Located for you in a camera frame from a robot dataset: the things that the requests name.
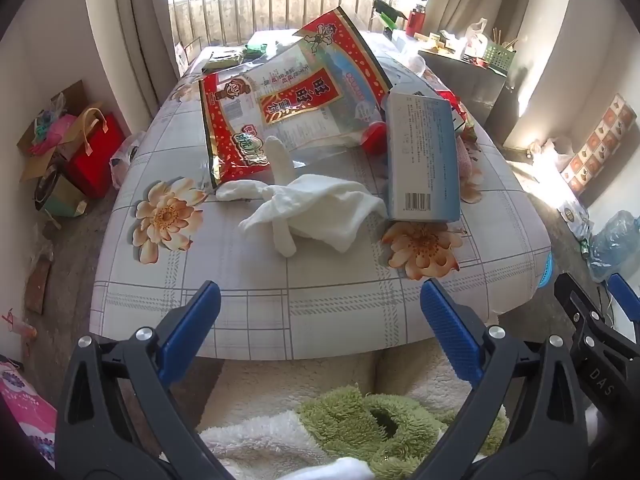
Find white printed carton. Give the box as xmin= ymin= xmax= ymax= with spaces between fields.
xmin=557 ymin=200 xmax=594 ymax=241

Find black and green plastic object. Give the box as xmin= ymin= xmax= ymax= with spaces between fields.
xmin=372 ymin=0 xmax=409 ymax=29

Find tile print panel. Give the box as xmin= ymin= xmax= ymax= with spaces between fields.
xmin=560 ymin=94 xmax=638 ymax=196

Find green cardboard box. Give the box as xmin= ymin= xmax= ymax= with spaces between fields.
xmin=34 ymin=165 xmax=89 ymax=219

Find pink knitted pouch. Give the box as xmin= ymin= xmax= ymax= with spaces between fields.
xmin=454 ymin=135 xmax=484 ymax=202

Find small crumpled white cloth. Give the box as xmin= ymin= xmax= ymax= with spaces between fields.
xmin=216 ymin=180 xmax=272 ymax=204

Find floral tablecloth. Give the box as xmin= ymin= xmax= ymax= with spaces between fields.
xmin=92 ymin=30 xmax=556 ymax=361

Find white plastic bag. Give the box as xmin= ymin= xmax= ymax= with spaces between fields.
xmin=465 ymin=17 xmax=489 ymax=49
xmin=110 ymin=132 xmax=147 ymax=189
xmin=530 ymin=136 xmax=576 ymax=171

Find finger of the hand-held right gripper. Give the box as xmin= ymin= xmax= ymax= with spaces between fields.
xmin=607 ymin=273 xmax=640 ymax=325
xmin=553 ymin=272 xmax=617 ymax=347

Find window railing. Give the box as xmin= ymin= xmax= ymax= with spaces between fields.
xmin=167 ymin=0 xmax=431 ymax=52

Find brown cardboard box with clutter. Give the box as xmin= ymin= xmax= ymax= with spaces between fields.
xmin=17 ymin=80 xmax=87 ymax=181

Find large red snack bag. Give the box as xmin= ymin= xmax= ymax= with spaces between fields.
xmin=198 ymin=6 xmax=393 ymax=188

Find blue plastic bin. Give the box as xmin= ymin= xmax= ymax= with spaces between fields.
xmin=537 ymin=252 xmax=557 ymax=289

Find white cardboard box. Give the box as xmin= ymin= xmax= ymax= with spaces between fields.
xmin=385 ymin=27 xmax=421 ymax=54

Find blue water jug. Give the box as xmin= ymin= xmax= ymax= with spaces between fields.
xmin=587 ymin=210 xmax=640 ymax=283

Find blue grey carton box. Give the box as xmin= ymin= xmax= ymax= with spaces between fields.
xmin=382 ymin=91 xmax=463 ymax=223

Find green plastic basket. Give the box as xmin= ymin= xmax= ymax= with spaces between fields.
xmin=482 ymin=40 xmax=519 ymax=74

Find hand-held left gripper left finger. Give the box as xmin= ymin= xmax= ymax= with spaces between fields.
xmin=55 ymin=280 xmax=236 ymax=480

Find grey cabinet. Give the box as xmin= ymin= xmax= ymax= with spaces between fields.
xmin=417 ymin=47 xmax=516 ymax=127

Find red gift bag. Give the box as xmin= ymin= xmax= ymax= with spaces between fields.
xmin=67 ymin=107 xmax=126 ymax=198

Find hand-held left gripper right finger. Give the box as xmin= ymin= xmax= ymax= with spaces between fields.
xmin=415 ymin=279 xmax=591 ymax=480

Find red thermos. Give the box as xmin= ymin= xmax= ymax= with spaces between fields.
xmin=406 ymin=4 xmax=426 ymax=37

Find white cotton glove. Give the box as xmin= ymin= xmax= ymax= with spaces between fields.
xmin=239 ymin=136 xmax=388 ymax=257

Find pink printed bag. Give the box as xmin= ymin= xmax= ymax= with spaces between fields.
xmin=0 ymin=360 xmax=59 ymax=462

